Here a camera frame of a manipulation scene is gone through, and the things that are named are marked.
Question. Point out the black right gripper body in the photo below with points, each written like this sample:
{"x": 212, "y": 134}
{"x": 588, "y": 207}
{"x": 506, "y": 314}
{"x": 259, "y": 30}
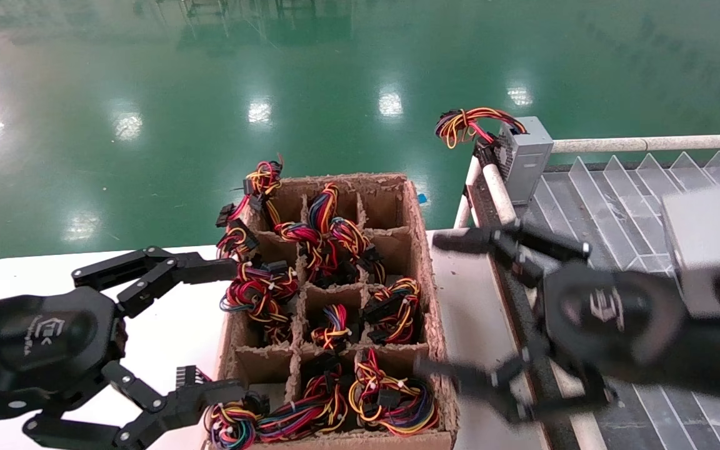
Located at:
{"x": 610, "y": 319}

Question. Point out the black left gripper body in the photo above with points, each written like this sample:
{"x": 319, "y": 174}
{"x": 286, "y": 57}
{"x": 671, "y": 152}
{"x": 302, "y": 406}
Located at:
{"x": 35, "y": 337}

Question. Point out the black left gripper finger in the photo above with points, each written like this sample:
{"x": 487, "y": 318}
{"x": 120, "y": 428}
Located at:
{"x": 191, "y": 400}
{"x": 166, "y": 265}

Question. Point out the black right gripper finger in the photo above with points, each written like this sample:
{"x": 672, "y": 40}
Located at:
{"x": 460, "y": 372}
{"x": 472, "y": 240}

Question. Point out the white rack leg pipe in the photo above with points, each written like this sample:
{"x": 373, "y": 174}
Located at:
{"x": 466, "y": 194}

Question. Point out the white rack side pipe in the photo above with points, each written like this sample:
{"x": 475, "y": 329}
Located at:
{"x": 499, "y": 194}

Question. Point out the cardboard box with dividers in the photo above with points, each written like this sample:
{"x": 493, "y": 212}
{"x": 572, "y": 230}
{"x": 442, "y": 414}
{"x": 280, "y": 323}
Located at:
{"x": 419, "y": 250}

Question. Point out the black pipe joint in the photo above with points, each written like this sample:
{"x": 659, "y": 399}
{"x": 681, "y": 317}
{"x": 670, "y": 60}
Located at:
{"x": 484, "y": 153}

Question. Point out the clear partitioned plastic tray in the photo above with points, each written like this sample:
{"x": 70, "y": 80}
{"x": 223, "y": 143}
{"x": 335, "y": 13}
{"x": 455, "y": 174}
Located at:
{"x": 616, "y": 206}

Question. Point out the long white rack pipe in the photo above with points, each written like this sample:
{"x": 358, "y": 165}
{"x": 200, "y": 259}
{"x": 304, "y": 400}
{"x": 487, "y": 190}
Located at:
{"x": 647, "y": 144}

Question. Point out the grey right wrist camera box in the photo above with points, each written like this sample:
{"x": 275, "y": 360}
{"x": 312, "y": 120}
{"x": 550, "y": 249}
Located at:
{"x": 704, "y": 250}

